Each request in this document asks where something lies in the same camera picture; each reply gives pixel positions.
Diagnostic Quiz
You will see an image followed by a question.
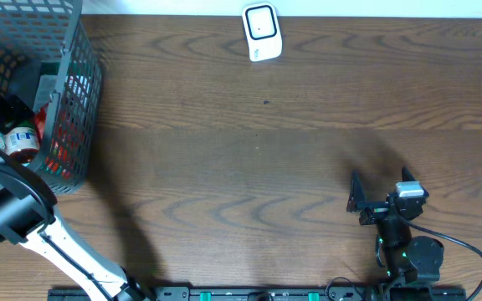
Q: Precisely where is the white barcode scanner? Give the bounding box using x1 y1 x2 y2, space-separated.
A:
242 3 283 62

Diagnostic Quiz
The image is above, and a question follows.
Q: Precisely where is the green glove package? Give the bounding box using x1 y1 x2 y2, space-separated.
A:
33 62 60 113

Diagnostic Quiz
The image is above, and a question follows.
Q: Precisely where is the grey plastic mesh basket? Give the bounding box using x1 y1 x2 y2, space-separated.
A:
0 0 102 195

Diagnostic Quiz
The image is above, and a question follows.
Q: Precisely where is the green lid spice jar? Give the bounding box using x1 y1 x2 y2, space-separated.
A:
3 120 40 164

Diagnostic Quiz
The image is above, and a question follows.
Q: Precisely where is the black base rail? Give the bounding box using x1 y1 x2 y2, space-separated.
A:
48 285 468 301

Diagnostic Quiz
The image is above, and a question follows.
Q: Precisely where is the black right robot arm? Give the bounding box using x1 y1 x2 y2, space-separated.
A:
346 168 444 285

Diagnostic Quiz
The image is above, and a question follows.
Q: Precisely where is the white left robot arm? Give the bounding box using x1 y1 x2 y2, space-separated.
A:
0 94 156 300

